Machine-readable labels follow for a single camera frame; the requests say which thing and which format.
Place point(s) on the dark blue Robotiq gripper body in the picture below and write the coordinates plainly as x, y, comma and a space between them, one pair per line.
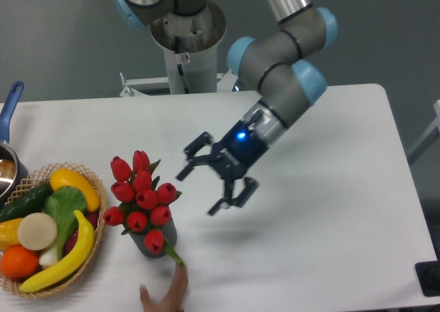
236, 152

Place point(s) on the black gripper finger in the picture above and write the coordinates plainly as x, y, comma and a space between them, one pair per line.
227, 201
205, 139

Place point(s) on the red tulip bouquet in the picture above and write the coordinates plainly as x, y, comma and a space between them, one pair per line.
144, 203

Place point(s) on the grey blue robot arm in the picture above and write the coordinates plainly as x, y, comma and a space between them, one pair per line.
276, 67

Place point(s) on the dark grey ribbed vase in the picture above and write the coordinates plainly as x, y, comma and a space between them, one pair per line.
158, 242

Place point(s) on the bare human hand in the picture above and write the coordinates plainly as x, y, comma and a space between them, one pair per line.
174, 297

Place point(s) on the dark red radish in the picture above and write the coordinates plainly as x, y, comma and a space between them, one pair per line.
92, 217

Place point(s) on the yellow squash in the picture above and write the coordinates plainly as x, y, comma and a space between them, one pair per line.
66, 177

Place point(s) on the green bok choy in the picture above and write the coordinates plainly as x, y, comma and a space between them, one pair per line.
60, 206

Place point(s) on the yellow banana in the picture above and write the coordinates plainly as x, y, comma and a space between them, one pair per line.
68, 264

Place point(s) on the woven wicker basket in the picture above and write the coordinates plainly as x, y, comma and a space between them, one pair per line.
37, 178

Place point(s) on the green cucumber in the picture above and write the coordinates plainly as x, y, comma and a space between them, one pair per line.
30, 202

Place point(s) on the beige round slice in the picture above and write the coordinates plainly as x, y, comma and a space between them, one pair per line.
37, 231

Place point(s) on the black device at edge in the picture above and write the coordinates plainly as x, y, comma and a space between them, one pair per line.
428, 277

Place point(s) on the yellow bell pepper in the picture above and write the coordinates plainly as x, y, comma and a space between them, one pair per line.
8, 233

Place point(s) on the orange fruit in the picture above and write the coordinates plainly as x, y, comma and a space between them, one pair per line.
19, 262

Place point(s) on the white metal base frame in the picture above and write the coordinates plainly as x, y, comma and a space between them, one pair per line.
160, 86

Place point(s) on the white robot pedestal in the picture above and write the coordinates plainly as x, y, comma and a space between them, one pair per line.
189, 44

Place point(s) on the white frame at right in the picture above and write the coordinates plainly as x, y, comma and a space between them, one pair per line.
426, 139

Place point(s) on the blue handled saucepan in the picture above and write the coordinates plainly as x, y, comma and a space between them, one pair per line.
12, 170

